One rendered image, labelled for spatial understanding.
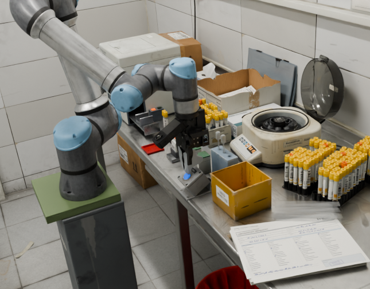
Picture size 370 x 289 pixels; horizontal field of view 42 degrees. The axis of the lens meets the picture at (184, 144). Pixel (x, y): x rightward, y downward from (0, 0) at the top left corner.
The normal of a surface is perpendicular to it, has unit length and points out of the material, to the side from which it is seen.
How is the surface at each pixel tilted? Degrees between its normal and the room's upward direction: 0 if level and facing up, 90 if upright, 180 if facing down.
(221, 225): 0
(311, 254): 1
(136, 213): 0
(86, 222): 90
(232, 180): 90
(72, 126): 9
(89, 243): 90
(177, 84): 90
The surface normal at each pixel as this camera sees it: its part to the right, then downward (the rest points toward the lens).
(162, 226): -0.08, -0.89
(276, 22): -0.90, 0.26
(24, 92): 0.44, 0.37
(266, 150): -0.49, 0.43
